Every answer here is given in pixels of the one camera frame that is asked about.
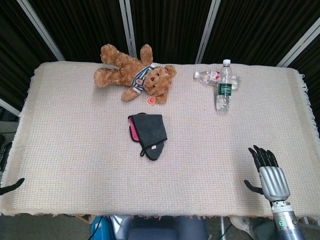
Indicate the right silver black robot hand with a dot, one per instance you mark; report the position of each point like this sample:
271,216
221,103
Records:
273,180

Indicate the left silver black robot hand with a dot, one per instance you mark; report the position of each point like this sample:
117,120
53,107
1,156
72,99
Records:
12,186

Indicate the black and pink pouch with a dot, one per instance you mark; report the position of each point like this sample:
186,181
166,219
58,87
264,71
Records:
150,131

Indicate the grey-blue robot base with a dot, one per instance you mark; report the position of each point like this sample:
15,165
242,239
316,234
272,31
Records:
167,228

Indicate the metal table leg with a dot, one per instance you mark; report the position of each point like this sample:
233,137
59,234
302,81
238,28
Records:
222,228

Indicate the beige woven tablecloth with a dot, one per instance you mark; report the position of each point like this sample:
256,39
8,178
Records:
75,150

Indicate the blue plastic object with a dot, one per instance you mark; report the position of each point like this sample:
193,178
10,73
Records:
98,228

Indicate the clear bottle green label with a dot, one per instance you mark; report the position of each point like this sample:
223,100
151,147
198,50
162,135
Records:
224,90

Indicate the clear bottle red label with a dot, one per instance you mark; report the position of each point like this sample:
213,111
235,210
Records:
208,76

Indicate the brown teddy bear striped shirt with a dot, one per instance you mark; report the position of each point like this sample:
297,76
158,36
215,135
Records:
125,71

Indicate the silver partition frame post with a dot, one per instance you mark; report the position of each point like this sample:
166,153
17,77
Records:
9,107
298,46
128,27
207,31
41,30

